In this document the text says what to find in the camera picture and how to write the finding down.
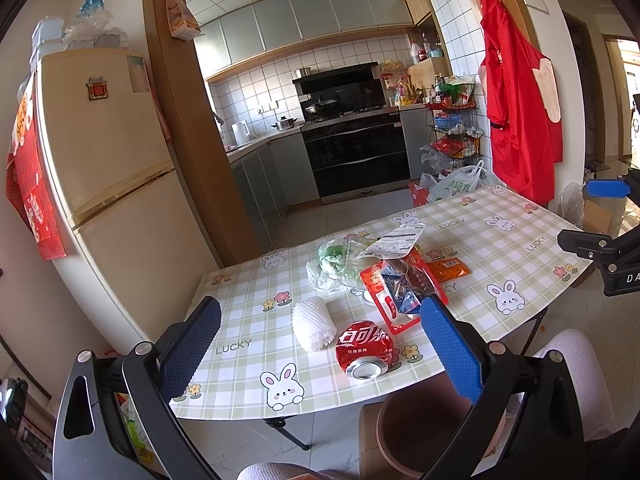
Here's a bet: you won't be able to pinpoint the blue patterned snack wrapper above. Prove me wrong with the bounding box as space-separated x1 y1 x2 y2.
381 259 436 315

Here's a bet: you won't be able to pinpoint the red snack tray package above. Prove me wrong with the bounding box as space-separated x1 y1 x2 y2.
360 249 448 336

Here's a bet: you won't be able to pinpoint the crushed red cola can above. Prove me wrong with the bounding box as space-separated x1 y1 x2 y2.
335 321 394 380

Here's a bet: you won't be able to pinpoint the white printed wrapper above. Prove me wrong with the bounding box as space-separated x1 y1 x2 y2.
357 223 425 260

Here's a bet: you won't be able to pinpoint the white green plastic bag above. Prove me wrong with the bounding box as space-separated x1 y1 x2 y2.
306 237 366 294

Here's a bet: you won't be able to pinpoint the clear plastic clamshell container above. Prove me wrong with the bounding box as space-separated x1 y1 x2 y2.
318 235 378 292

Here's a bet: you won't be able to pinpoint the brown trash bin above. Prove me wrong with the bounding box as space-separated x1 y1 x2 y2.
376 373 472 479

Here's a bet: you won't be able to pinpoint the orange sauce sachet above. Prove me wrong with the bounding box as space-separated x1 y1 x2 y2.
426 258 471 283

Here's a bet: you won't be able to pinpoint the person right knee white trousers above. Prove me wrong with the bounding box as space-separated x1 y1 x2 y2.
534 328 615 441

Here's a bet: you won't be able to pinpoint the person knee white trousers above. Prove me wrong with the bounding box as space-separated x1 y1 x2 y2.
534 328 615 441
238 463 347 480

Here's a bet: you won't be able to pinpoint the checkered bunny tablecloth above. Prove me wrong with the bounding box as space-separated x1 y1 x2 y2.
170 185 587 420

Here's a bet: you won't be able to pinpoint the cream refrigerator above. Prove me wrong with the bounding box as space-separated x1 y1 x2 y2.
34 49 217 354

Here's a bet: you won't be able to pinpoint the red hanging apron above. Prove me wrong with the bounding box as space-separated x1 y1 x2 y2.
478 0 563 206

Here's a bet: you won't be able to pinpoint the person left knee white trousers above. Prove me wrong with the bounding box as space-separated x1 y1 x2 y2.
238 463 347 480

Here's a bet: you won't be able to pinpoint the white shopping bag on floor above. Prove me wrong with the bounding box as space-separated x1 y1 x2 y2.
419 160 500 203

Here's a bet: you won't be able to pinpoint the grey base cabinets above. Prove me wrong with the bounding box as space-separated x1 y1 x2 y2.
228 129 320 252

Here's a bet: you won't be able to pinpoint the black oven range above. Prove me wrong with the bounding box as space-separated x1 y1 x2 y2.
293 62 410 204

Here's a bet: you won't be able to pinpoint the red cloth on fridge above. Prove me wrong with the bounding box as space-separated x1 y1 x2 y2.
6 74 66 261

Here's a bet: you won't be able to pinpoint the white electric kettle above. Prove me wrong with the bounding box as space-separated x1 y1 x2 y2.
231 120 250 145

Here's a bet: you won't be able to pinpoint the steel cooking pot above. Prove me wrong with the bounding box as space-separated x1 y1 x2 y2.
272 116 297 131

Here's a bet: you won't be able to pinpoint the grey upper cabinets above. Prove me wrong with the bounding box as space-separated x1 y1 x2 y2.
195 0 412 78

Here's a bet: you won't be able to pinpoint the wire storage rack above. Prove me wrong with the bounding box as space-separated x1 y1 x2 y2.
421 76 484 176

